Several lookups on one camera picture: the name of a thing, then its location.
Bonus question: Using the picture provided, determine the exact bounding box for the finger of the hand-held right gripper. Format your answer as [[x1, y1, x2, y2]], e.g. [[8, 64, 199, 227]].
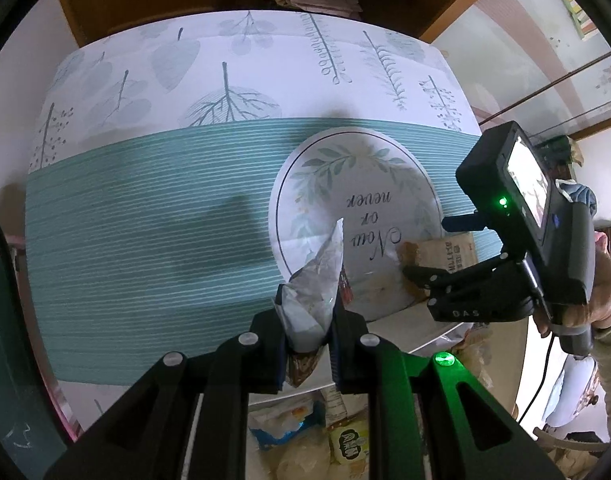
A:
[[443, 212, 486, 234], [403, 255, 526, 304]]

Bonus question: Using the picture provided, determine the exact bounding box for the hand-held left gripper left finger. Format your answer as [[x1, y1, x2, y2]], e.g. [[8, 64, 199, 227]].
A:
[[43, 285, 287, 480]]

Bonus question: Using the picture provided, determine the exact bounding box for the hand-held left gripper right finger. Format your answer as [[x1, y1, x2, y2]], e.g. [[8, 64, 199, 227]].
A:
[[330, 300, 569, 480]]

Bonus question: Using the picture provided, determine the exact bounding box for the tan snack packet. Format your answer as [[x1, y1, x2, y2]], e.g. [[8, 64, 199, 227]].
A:
[[398, 231, 479, 302]]

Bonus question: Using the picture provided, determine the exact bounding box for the white plastic container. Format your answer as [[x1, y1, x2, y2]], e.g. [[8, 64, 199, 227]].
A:
[[246, 310, 526, 480]]

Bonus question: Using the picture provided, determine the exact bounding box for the nut snack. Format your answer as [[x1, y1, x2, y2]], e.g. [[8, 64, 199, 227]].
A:
[[278, 217, 353, 387]]

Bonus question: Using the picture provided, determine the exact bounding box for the person's right hand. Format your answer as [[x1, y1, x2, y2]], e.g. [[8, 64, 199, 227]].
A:
[[538, 237, 611, 339]]

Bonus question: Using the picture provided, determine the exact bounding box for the white orange snack packet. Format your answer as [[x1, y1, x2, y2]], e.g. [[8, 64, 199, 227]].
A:
[[325, 385, 355, 430]]

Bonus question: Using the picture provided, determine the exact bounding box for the blue white snack packet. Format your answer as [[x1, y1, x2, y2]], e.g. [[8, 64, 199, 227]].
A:
[[248, 404, 317, 454]]

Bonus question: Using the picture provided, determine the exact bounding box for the light blue cushion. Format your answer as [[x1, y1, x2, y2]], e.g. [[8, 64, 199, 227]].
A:
[[542, 359, 602, 431]]

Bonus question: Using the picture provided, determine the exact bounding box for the glass door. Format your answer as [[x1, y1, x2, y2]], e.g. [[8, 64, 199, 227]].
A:
[[430, 0, 611, 133]]

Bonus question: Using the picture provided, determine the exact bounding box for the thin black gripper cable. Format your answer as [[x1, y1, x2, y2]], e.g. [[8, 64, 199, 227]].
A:
[[515, 334, 557, 427]]

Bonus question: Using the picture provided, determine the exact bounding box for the green chalkboard with pink frame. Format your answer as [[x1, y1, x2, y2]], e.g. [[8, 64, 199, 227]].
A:
[[0, 240, 81, 461]]

